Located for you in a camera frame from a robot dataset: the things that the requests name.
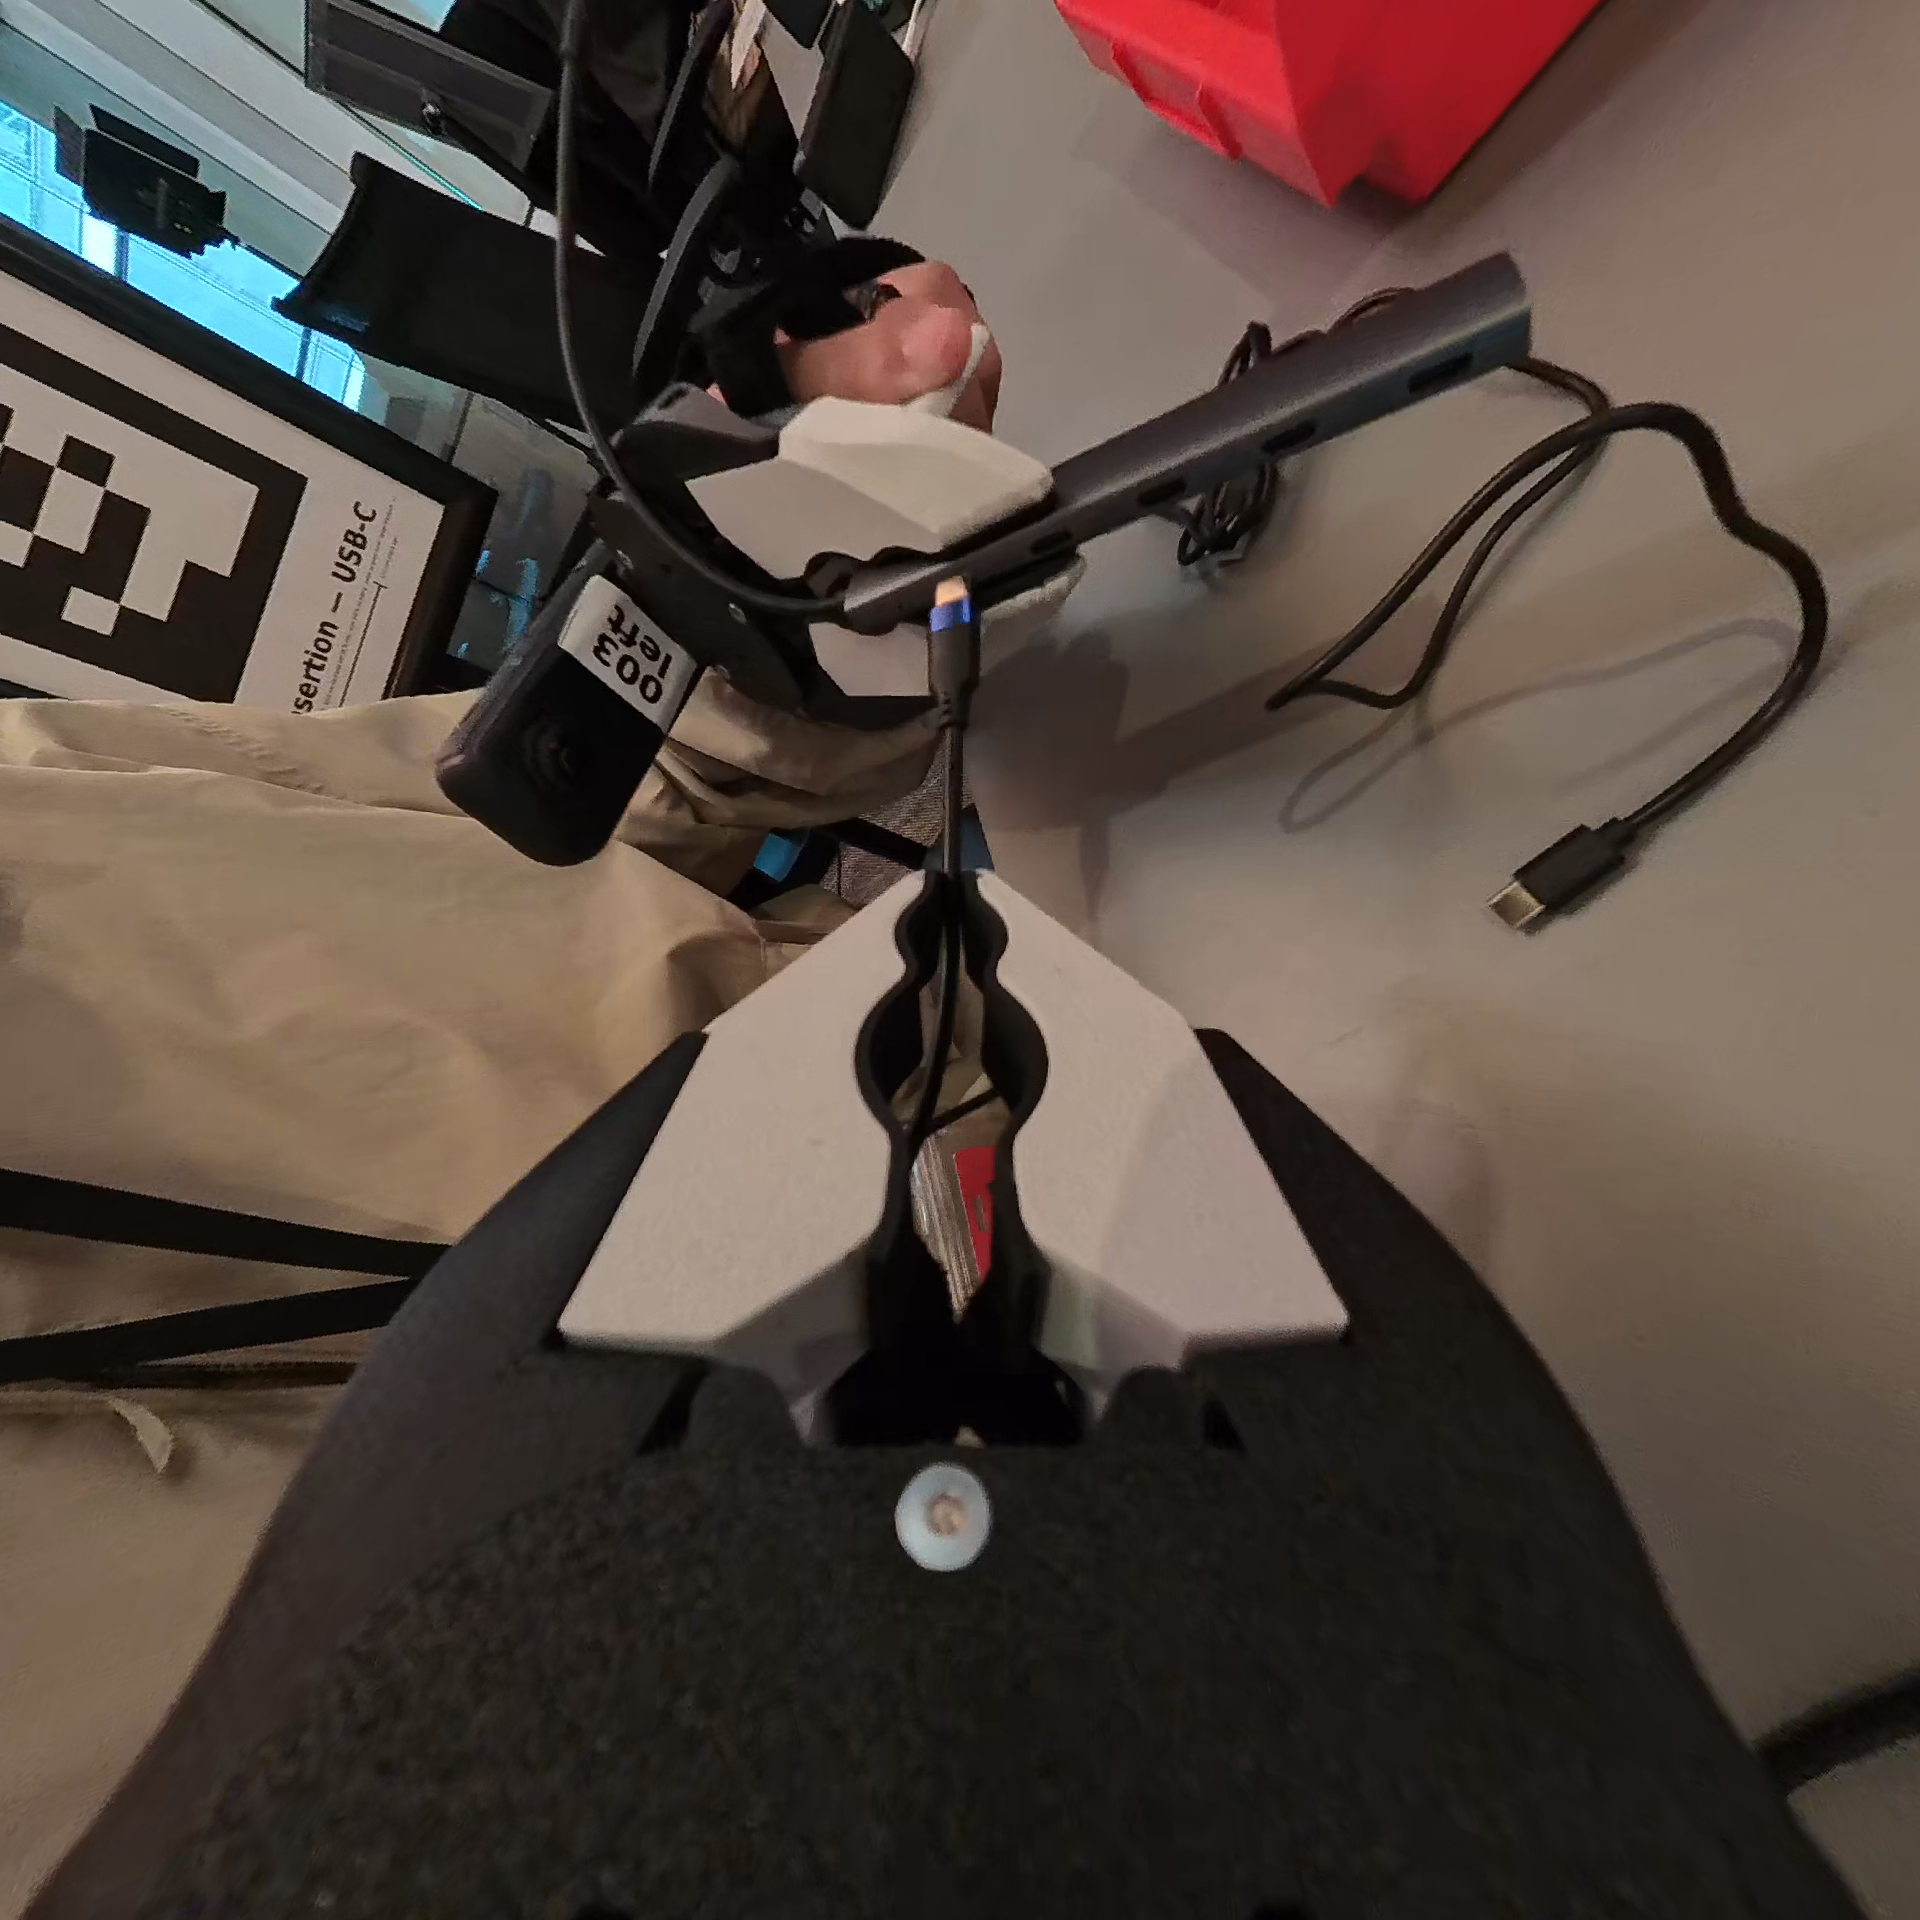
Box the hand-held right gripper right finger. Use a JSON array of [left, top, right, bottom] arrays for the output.
[[960, 874, 1355, 1413]]

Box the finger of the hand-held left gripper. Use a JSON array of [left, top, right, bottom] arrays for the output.
[[680, 393, 1055, 583], [807, 552, 1093, 706]]

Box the person's left hand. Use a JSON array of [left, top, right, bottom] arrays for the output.
[[732, 259, 1001, 411]]

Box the framed marker poster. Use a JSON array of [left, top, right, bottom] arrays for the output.
[[0, 224, 501, 706]]

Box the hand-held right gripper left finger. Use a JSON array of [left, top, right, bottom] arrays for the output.
[[555, 874, 961, 1442]]

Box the black cable blue-ring plug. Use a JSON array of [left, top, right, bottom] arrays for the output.
[[884, 576, 992, 1156]]

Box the black office chair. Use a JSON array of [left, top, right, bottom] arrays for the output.
[[277, 151, 705, 436]]

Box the thin black cable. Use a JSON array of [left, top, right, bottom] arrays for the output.
[[1174, 293, 1412, 578]]

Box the red plastic bin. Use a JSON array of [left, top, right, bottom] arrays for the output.
[[1055, 0, 1606, 204]]

